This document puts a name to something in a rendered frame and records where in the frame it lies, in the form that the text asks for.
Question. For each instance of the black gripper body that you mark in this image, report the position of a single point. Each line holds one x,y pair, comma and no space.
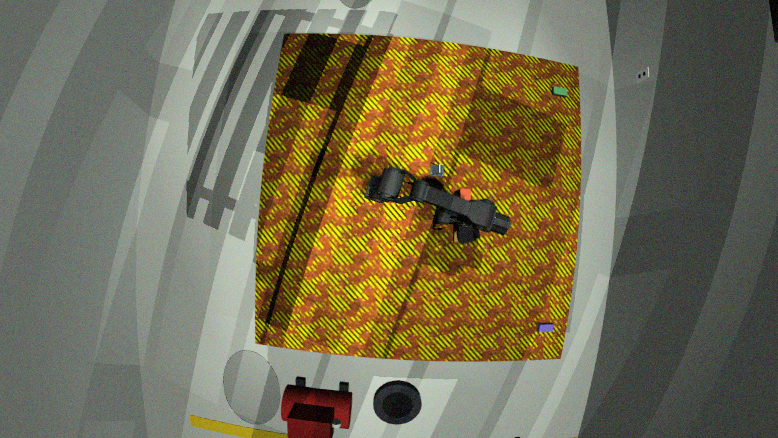
444,217

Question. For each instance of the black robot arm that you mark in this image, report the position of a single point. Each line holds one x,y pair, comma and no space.
479,214

